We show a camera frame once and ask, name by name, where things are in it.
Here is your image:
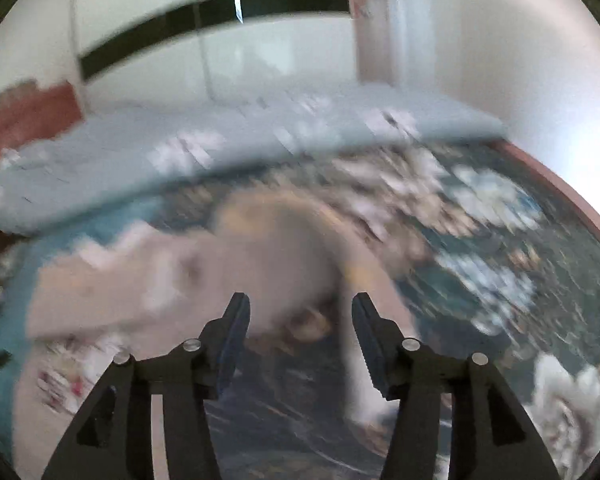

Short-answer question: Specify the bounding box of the light blue daisy quilt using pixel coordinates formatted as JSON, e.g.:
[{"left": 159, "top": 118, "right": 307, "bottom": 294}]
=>
[{"left": 0, "top": 84, "right": 506, "bottom": 235}]

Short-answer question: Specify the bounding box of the pink fuzzy sweater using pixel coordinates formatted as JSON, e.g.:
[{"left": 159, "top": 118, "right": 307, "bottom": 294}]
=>
[{"left": 11, "top": 192, "right": 426, "bottom": 480}]

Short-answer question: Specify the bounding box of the white wardrobe with black stripe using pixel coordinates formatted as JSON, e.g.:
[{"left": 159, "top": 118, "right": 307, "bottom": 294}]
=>
[{"left": 72, "top": 0, "right": 356, "bottom": 110}]

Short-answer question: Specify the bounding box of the red-brown wooden headboard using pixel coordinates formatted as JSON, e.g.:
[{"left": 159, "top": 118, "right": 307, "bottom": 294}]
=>
[{"left": 0, "top": 81, "right": 83, "bottom": 158}]

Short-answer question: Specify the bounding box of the floral bed blanket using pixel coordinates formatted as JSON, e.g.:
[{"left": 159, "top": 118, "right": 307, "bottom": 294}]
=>
[{"left": 0, "top": 145, "right": 600, "bottom": 479}]

